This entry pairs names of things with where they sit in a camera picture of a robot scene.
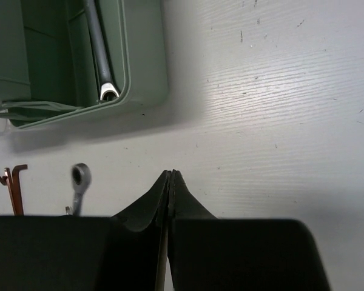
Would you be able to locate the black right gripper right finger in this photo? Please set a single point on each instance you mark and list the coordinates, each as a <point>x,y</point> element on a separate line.
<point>182,204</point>

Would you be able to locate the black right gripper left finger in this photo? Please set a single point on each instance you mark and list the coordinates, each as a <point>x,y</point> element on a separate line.
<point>147,209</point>

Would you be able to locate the small silver ratchet wrench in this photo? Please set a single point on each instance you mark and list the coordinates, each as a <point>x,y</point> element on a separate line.
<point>81,180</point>

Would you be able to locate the large brown hex key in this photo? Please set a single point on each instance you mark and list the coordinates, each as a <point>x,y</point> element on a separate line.
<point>12,181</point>

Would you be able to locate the large silver ratchet wrench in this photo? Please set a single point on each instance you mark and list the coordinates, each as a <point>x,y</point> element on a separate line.
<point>107,91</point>

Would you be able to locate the green plastic toolbox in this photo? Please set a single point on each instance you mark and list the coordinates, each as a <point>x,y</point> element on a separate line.
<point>47,67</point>

